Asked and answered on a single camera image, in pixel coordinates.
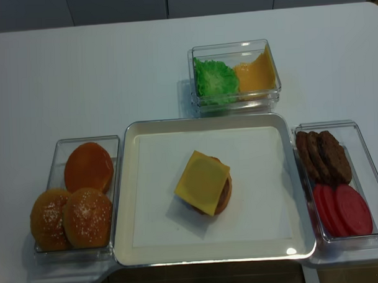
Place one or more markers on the brown patty middle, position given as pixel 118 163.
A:
pixel 317 160

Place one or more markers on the white metal tray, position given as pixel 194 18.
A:
pixel 299 245

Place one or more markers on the brown patty right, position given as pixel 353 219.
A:
pixel 334 157

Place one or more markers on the bottom bun on tray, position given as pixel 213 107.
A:
pixel 199 210

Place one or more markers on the clear bun container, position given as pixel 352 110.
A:
pixel 63 150

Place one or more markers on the meat patty on tray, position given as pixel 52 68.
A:
pixel 225 196

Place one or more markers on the sesame bun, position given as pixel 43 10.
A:
pixel 46 220
pixel 87 218

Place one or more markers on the red tomato slice middle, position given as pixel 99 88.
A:
pixel 336 225

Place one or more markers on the plain bottom bun in container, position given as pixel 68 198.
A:
pixel 90 166

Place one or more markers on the brown patty left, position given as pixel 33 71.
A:
pixel 302 148

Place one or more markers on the red tomato slice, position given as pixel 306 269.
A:
pixel 320 205
pixel 353 211
pixel 336 225

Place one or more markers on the yellow cheese slice on burger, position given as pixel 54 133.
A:
pixel 201 182

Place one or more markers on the red tomato slice left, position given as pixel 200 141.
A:
pixel 320 205

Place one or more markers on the yellow cheese slices in container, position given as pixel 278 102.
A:
pixel 258 75

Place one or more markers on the clear lettuce cheese container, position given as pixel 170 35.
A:
pixel 232 54

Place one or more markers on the brown patty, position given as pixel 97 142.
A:
pixel 302 148
pixel 317 160
pixel 334 157

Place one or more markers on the clear patty tomato container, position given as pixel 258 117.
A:
pixel 364 181

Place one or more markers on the red tomato slice right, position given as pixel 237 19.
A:
pixel 353 211

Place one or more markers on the white paper sheet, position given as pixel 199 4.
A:
pixel 256 210

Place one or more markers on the green lettuce leaf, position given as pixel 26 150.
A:
pixel 216 83

